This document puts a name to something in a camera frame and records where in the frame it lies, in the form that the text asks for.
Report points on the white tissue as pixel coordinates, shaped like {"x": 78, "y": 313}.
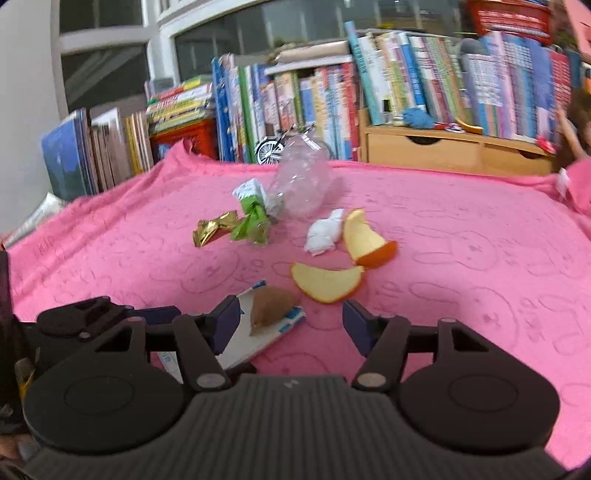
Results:
{"x": 321, "y": 235}

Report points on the gold foil wrapper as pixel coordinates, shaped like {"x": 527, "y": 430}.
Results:
{"x": 210, "y": 228}

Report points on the brown haired doll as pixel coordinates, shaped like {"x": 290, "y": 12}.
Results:
{"x": 579, "y": 184}

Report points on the orange curved dish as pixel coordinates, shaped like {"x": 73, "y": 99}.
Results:
{"x": 468, "y": 127}

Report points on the row of upright books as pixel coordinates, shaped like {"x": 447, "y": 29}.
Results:
{"x": 300, "y": 106}
{"x": 397, "y": 69}
{"x": 508, "y": 83}

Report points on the wooden drawer organiser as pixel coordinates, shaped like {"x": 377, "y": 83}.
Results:
{"x": 415, "y": 152}

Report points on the crescent orange peel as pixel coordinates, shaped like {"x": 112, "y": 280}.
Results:
{"x": 323, "y": 284}

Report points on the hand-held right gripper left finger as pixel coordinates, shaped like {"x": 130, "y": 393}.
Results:
{"x": 227, "y": 325}

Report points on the pink rabbit print blanket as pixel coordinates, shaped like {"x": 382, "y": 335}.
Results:
{"x": 461, "y": 286}

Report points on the toy bicycle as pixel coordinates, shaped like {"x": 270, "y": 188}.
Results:
{"x": 268, "y": 150}

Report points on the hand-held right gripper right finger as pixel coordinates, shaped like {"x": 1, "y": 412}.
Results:
{"x": 356, "y": 327}

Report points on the wide orange peel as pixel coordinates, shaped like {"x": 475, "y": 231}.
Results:
{"x": 364, "y": 240}

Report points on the person's left hand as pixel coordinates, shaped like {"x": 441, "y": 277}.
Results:
{"x": 18, "y": 447}

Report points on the pink storage box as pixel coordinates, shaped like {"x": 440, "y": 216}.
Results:
{"x": 579, "y": 21}

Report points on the red plastic basket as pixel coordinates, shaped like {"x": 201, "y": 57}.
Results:
{"x": 508, "y": 18}

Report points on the blue yarn ball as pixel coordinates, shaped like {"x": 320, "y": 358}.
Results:
{"x": 418, "y": 118}

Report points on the green and white wrapper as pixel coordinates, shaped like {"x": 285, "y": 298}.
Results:
{"x": 249, "y": 221}

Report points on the stack of flat books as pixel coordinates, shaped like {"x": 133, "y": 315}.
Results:
{"x": 180, "y": 106}

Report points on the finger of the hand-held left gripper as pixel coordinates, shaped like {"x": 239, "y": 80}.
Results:
{"x": 78, "y": 321}

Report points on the white paper booklet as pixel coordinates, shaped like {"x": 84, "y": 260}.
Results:
{"x": 258, "y": 344}

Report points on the row of thin books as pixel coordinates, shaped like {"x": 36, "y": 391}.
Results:
{"x": 69, "y": 157}

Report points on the red plastic crate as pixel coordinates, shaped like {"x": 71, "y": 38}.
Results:
{"x": 184, "y": 138}

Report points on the small black capped bottle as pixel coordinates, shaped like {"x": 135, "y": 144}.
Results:
{"x": 387, "y": 113}

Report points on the beige flat books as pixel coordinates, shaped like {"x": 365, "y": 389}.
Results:
{"x": 314, "y": 53}

